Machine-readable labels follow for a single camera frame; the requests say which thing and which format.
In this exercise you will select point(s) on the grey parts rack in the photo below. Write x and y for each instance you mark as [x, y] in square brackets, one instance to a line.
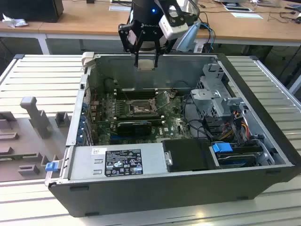
[35, 141]

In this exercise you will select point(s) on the black open PC case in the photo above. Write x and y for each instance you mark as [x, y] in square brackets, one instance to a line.
[164, 195]

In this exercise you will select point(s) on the white case latch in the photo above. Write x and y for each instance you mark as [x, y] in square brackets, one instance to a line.
[87, 58]

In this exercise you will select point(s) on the black plastic shroud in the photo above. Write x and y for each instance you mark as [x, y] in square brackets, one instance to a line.
[188, 155]

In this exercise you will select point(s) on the green motherboard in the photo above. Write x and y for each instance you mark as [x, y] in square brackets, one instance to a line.
[174, 122]

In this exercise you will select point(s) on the crumpled white paper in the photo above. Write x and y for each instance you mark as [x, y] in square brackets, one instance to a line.
[14, 21]

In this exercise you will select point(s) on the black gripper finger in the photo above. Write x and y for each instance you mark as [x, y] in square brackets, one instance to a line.
[136, 60]
[156, 61]

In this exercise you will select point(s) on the wooden desk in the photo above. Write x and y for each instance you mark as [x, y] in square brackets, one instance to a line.
[94, 21]

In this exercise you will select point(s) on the blue case latch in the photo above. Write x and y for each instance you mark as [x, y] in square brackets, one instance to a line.
[51, 166]

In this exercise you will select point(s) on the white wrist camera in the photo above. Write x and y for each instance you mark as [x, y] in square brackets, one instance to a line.
[172, 26]

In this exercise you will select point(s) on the silver power supply unit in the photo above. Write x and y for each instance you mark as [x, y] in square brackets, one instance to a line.
[82, 162]

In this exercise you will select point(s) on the grey metal drive cage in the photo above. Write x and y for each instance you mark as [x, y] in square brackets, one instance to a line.
[209, 99]

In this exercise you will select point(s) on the silver square CPU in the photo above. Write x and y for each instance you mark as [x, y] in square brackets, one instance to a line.
[146, 64]

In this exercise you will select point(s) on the CPU socket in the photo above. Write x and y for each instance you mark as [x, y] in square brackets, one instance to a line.
[141, 108]

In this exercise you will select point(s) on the black RAM slot bank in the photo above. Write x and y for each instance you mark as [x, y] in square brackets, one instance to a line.
[136, 93]
[138, 115]

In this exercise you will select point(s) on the round coin battery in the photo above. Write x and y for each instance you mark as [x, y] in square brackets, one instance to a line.
[172, 94]

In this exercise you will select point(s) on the pale blue teach pendant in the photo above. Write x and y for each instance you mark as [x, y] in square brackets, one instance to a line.
[188, 41]

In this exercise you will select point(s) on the black box on desk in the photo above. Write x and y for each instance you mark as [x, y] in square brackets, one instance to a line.
[30, 9]

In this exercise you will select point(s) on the black graphics card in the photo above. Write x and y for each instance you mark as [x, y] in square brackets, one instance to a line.
[134, 129]

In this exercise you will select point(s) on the hard disk in blue carrier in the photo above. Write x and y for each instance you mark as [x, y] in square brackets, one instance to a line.
[222, 150]

